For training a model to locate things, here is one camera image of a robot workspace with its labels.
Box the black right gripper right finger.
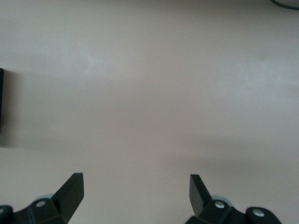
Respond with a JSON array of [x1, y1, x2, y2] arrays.
[[186, 174, 281, 224]]

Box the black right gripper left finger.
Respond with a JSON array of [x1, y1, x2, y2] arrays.
[[0, 172, 85, 224]]

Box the black rectangular plastic box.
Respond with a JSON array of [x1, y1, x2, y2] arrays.
[[0, 68, 4, 135]]

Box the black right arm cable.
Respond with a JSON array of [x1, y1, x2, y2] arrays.
[[270, 0, 299, 10]]

